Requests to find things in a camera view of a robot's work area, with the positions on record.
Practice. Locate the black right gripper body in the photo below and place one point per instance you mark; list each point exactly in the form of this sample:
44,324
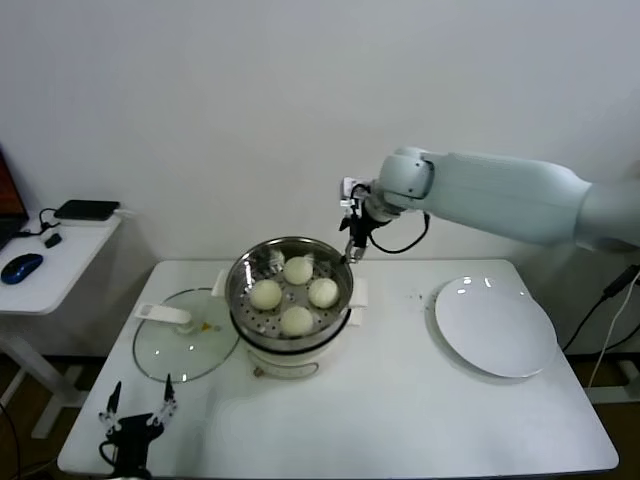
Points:
360,225

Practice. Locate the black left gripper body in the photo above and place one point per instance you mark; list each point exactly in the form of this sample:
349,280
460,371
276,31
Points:
134,437

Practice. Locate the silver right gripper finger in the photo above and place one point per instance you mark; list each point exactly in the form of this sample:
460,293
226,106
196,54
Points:
346,223
354,251

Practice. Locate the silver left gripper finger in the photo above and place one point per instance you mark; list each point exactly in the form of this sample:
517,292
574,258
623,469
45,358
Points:
165,405
110,409

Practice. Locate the white steamed baozi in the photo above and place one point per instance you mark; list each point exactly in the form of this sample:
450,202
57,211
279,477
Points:
296,321
266,294
322,292
298,270

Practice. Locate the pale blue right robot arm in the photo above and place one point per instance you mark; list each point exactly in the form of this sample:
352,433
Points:
500,195

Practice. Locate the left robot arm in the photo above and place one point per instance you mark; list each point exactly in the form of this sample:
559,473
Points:
129,472

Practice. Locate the perforated steel steamer basket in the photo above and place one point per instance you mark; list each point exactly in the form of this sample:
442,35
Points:
240,300

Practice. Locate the white side desk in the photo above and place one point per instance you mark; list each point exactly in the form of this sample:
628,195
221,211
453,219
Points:
65,270

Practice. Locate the white round plate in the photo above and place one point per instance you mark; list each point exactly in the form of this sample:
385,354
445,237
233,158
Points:
490,330

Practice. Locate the blue computer mouse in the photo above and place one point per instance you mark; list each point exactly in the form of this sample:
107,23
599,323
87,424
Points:
20,267

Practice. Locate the small black adapter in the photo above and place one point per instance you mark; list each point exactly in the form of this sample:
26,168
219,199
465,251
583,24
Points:
51,241

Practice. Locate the black flat box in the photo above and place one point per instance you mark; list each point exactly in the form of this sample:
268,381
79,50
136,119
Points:
85,210

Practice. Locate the laptop with red screen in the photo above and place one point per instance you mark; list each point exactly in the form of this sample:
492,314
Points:
7,200

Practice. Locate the white floor stand foot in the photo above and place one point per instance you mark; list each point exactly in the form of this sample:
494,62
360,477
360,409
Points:
605,394

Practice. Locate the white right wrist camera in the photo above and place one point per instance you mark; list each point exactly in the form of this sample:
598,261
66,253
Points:
352,187

